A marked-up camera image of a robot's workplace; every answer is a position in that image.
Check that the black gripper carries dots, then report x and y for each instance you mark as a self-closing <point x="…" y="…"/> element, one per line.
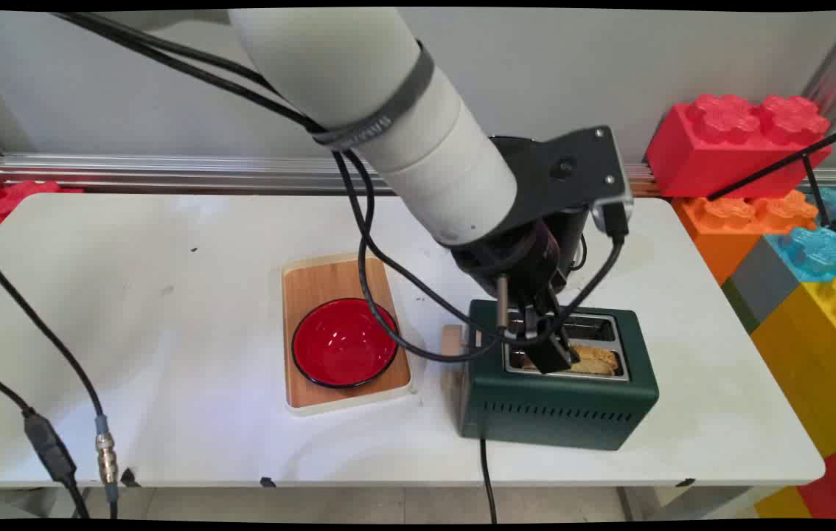
<point x="517" y="262"/>

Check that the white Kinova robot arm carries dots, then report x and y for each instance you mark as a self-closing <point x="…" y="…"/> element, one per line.
<point x="359" y="81"/>

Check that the toasted bread slice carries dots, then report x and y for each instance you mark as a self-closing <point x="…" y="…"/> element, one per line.
<point x="595" y="359"/>

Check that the dark green toaster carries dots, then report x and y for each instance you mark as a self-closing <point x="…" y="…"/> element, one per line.
<point x="558" y="405"/>

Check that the red bowl with black rim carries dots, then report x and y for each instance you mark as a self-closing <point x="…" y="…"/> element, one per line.
<point x="340" y="346"/>

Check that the orange toy brick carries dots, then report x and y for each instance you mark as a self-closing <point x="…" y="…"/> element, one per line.
<point x="720" y="228"/>

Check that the wooden tray with cream rim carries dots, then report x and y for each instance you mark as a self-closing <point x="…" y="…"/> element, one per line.
<point x="315" y="284"/>

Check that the grey toy brick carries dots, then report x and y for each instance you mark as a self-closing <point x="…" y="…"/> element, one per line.
<point x="761" y="276"/>

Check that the large red toy brick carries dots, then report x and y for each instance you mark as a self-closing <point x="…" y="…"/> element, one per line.
<point x="727" y="147"/>

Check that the large yellow toy brick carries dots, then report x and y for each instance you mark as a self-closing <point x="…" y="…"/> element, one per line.
<point x="823" y="369"/>

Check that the light blue toy brick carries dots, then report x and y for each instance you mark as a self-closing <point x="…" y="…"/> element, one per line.
<point x="820" y="251"/>

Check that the black tripod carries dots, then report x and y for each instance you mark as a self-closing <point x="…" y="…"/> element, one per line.
<point x="816" y="184"/>

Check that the red toy brick behind table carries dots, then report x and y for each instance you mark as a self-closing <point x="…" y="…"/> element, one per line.
<point x="1" y="198"/>

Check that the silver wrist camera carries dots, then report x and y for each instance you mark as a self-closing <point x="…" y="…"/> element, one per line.
<point x="613" y="214"/>

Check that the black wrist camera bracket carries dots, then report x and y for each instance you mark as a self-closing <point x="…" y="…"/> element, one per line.
<point x="562" y="166"/>

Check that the horizontal aluminium rail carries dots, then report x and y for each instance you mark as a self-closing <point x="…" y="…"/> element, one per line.
<point x="167" y="171"/>

